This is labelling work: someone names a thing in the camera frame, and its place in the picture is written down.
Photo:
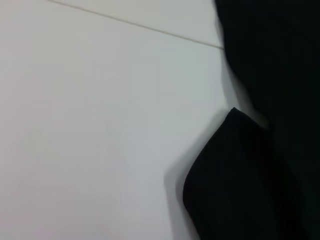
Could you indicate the black t-shirt with white print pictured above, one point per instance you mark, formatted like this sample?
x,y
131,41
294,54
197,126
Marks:
x,y
262,162

